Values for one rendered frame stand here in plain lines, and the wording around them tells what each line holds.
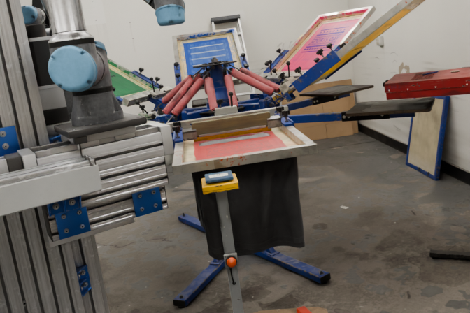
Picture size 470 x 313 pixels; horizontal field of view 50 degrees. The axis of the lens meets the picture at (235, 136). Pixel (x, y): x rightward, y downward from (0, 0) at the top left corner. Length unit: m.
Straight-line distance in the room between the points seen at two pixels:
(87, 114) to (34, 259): 0.51
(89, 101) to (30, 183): 0.30
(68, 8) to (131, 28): 5.35
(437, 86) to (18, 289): 2.14
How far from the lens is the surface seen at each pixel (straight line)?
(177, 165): 1.99
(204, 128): 2.55
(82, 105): 1.49
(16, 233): 1.69
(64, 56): 1.33
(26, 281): 1.74
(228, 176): 1.79
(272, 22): 6.76
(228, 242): 1.88
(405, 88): 2.82
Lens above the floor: 1.44
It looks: 11 degrees down
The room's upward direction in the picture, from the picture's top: 8 degrees counter-clockwise
